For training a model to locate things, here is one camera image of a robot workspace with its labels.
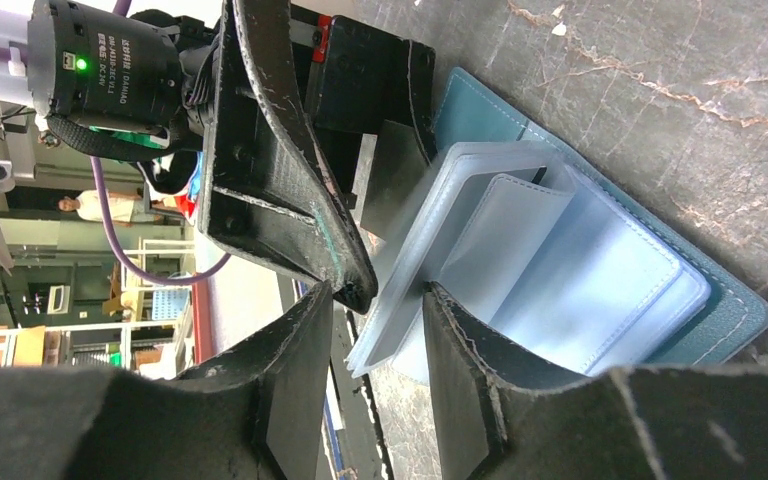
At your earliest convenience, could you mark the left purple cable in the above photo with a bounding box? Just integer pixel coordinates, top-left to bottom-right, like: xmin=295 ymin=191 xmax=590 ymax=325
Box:
xmin=89 ymin=0 xmax=233 ymax=287

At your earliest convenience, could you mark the teal card holder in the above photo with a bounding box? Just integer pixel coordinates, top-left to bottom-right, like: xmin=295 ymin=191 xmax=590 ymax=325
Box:
xmin=347 ymin=68 xmax=768 ymax=384

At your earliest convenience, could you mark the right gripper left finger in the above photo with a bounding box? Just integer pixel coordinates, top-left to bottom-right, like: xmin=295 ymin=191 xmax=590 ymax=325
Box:
xmin=0 ymin=282 xmax=333 ymax=479

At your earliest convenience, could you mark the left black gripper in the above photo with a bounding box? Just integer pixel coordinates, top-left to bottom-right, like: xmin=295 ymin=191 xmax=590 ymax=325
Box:
xmin=198 ymin=1 xmax=436 ymax=313

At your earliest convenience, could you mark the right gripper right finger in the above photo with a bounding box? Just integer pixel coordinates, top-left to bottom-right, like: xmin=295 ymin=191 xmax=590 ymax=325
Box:
xmin=422 ymin=282 xmax=768 ymax=479

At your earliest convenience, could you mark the black credit card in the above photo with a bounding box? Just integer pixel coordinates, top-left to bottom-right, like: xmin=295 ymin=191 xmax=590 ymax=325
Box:
xmin=360 ymin=120 xmax=428 ymax=238

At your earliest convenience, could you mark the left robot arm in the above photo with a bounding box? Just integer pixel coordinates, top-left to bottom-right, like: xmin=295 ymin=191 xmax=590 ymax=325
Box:
xmin=0 ymin=1 xmax=437 ymax=313

